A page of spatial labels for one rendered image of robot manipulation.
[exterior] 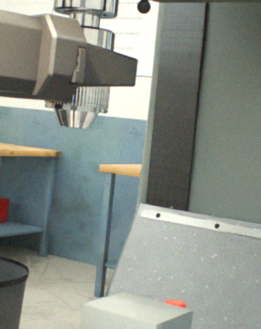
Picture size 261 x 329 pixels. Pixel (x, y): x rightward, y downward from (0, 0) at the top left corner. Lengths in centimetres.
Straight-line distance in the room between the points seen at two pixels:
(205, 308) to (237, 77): 28
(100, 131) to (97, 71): 511
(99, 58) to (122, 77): 2
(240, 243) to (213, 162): 11
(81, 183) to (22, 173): 63
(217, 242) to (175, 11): 29
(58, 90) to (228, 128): 44
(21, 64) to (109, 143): 511
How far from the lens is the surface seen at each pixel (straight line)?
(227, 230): 85
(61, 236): 586
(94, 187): 564
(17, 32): 45
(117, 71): 50
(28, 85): 45
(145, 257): 88
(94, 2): 50
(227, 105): 86
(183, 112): 88
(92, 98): 50
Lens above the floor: 121
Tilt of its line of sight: 3 degrees down
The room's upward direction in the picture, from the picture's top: 6 degrees clockwise
